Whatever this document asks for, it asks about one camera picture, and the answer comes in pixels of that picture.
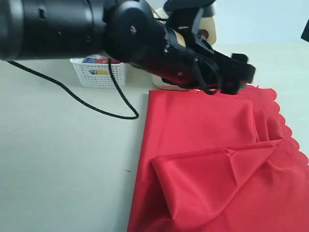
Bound cream plastic bin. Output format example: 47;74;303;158
152;8;217;91

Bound red sausage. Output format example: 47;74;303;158
95;58;121;64

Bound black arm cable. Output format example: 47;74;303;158
7;57;223;120

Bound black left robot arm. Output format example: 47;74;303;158
0;0;255;95

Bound red scalloped table cloth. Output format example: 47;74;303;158
127;86;309;232

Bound brown wooden spoon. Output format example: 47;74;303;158
199;29;209;39

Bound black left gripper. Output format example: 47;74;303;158
159;27;256;95

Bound yellow cheese wedge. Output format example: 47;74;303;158
96;70;109;75

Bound white perforated plastic basket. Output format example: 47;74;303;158
70;56;126;88

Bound black wrist camera on left gripper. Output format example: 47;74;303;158
163;0;215;35

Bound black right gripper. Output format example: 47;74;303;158
301;20;309;42

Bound blue white milk carton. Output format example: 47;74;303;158
83;57;97;63

